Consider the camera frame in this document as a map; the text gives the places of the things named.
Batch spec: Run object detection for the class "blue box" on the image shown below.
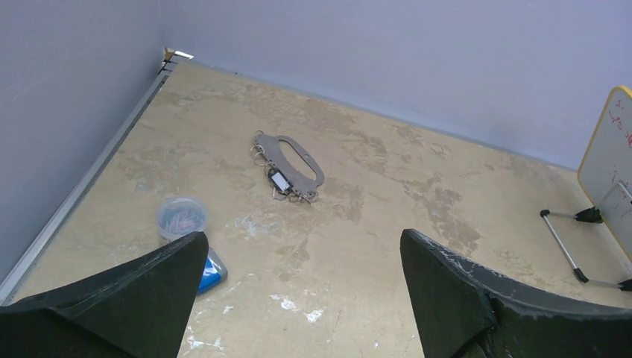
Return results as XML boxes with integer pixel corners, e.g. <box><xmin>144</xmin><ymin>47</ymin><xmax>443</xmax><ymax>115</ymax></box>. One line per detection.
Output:
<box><xmin>197</xmin><ymin>247</ymin><xmax>228</xmax><ymax>295</ymax></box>

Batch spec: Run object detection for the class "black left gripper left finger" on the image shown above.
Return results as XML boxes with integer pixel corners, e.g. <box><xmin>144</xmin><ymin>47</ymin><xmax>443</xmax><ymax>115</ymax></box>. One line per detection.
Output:
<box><xmin>1</xmin><ymin>232</ymin><xmax>209</xmax><ymax>357</ymax></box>

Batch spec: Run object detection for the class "black key tag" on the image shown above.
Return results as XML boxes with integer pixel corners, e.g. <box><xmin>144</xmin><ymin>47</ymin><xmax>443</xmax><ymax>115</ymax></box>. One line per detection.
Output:
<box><xmin>267</xmin><ymin>168</ymin><xmax>293</xmax><ymax>195</ymax></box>

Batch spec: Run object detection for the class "yellow framed whiteboard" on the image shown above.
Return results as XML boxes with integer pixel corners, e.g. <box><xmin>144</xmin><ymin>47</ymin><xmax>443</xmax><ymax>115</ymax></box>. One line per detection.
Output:
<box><xmin>578</xmin><ymin>86</ymin><xmax>631</xmax><ymax>257</ymax></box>

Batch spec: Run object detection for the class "clear jar of paperclips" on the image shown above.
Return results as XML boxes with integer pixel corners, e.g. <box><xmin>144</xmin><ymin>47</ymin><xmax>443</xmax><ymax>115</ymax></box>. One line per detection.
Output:
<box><xmin>155</xmin><ymin>197</ymin><xmax>209</xmax><ymax>245</ymax></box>

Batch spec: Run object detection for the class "aluminium table rail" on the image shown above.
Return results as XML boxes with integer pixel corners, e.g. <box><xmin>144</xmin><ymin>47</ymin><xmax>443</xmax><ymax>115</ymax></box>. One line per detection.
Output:
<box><xmin>1</xmin><ymin>49</ymin><xmax>195</xmax><ymax>306</ymax></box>

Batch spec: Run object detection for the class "metal whiteboard stand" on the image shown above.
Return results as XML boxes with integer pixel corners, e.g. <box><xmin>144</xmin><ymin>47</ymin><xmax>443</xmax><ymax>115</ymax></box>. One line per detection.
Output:
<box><xmin>539</xmin><ymin>180</ymin><xmax>631</xmax><ymax>292</ymax></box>

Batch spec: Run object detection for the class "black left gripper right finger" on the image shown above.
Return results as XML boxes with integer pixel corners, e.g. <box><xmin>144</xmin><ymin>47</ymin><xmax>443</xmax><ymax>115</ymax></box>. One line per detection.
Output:
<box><xmin>400</xmin><ymin>229</ymin><xmax>631</xmax><ymax>357</ymax></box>

